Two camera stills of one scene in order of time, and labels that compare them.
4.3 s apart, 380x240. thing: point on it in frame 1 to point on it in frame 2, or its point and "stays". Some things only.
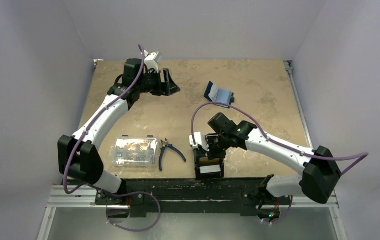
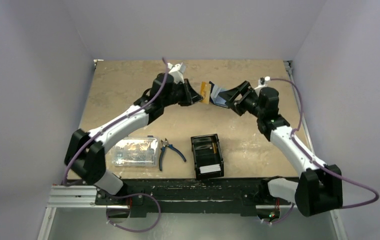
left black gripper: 167,88 to 191,96
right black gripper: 209,153 to 241,98
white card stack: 210,169 stays
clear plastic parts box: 136,151 stays
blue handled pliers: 164,144 stays
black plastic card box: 207,168 stays
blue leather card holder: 214,94 stays
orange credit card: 207,160 to 205,91
